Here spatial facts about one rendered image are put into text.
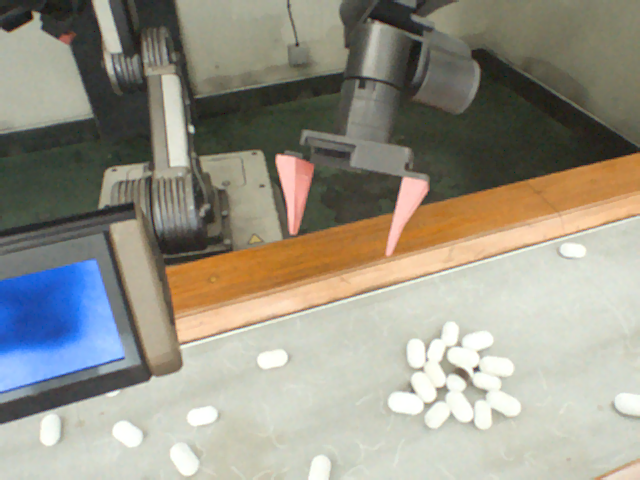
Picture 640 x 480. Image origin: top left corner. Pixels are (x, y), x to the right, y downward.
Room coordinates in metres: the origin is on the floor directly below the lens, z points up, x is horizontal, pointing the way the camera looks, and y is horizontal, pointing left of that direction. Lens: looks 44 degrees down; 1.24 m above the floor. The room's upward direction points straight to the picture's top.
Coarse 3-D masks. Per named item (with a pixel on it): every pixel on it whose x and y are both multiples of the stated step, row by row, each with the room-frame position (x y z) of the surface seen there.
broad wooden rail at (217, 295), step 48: (480, 192) 0.62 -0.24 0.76; (528, 192) 0.62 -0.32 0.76; (576, 192) 0.62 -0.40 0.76; (624, 192) 0.63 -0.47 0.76; (288, 240) 0.51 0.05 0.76; (336, 240) 0.51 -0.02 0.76; (384, 240) 0.51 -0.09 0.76; (432, 240) 0.51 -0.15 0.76; (480, 240) 0.52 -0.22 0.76; (528, 240) 0.53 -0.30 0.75; (192, 288) 0.42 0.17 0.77; (240, 288) 0.42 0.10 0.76; (288, 288) 0.43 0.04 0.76; (336, 288) 0.44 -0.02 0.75; (384, 288) 0.45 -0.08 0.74; (192, 336) 0.36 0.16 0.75
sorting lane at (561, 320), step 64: (512, 256) 0.51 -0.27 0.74; (320, 320) 0.39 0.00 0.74; (384, 320) 0.39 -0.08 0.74; (448, 320) 0.39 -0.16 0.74; (512, 320) 0.39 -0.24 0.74; (576, 320) 0.39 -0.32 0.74; (192, 384) 0.30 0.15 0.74; (256, 384) 0.30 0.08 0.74; (320, 384) 0.30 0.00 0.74; (384, 384) 0.30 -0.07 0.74; (512, 384) 0.30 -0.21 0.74; (576, 384) 0.30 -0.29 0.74; (0, 448) 0.23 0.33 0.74; (64, 448) 0.23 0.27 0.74; (128, 448) 0.23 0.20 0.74; (192, 448) 0.23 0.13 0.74; (256, 448) 0.23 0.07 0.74; (320, 448) 0.23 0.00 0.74; (384, 448) 0.23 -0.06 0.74; (448, 448) 0.23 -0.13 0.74; (512, 448) 0.23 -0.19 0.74; (576, 448) 0.23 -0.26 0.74
